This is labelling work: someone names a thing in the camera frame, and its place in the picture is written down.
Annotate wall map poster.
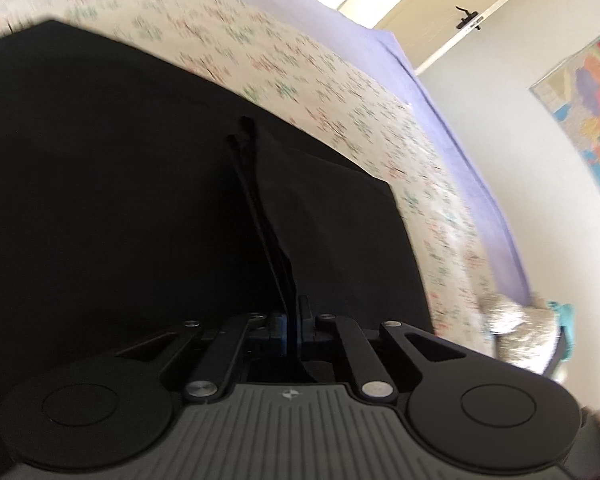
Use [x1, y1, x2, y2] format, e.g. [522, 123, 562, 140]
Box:
[530, 35, 600, 185]

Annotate purple bed blanket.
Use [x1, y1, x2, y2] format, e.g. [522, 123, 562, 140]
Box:
[246, 0, 530, 304]

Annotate black pants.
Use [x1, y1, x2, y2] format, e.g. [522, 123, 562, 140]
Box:
[0, 22, 432, 394]

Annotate floral beige sheet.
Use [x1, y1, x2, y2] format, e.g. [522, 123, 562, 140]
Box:
[0, 0, 495, 354]

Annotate teal toy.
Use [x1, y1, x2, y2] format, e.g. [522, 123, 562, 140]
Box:
[548, 301, 576, 362]

